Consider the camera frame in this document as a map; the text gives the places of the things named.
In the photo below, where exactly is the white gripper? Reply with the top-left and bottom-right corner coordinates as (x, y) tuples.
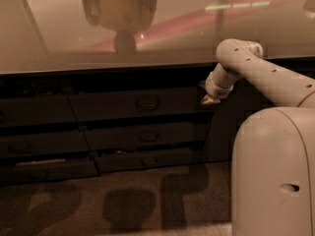
(201, 72), (233, 105)

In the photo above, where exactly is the dark grey drawer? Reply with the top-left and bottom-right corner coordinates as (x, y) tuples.
(0, 158), (98, 185)
(94, 147), (201, 173)
(85, 122), (209, 150)
(0, 95), (75, 127)
(0, 131), (89, 158)
(68, 88), (207, 122)

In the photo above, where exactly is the dark counter cabinet frame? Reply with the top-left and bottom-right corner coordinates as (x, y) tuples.
(0, 59), (314, 175)

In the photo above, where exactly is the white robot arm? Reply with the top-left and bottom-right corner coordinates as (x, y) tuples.
(203, 39), (315, 236)

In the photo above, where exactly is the dark grey cabinet door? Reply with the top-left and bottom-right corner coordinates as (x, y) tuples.
(201, 62), (314, 162)

